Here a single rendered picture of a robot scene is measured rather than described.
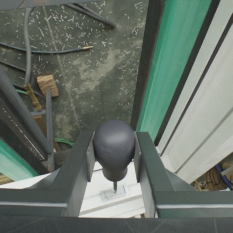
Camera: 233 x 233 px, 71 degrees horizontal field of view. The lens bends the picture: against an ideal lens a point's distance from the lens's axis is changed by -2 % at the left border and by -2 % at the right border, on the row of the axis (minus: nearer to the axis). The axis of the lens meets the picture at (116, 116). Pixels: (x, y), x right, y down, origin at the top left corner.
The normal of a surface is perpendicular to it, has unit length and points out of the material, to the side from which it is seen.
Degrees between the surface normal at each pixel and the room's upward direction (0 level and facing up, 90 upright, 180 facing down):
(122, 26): 0
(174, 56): 0
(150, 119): 0
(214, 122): 90
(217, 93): 90
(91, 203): 90
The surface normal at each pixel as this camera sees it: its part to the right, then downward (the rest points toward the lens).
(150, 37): -0.96, 0.20
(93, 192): 0.00, -0.60
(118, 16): 0.26, 0.77
